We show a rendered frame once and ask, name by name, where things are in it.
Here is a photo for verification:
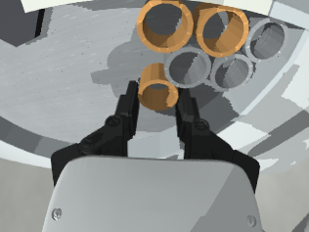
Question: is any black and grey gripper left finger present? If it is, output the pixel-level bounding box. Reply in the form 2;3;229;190
51;80;140;187

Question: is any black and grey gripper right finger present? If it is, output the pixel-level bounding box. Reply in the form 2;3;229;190
175;87;260;195

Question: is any grey metal bushing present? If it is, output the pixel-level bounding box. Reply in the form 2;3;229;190
207;49;253;92
163;36;211;88
240;10;288;64

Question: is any bronze bushing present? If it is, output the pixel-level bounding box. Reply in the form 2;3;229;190
192;2;248;58
138;63;179;111
137;0;194;53

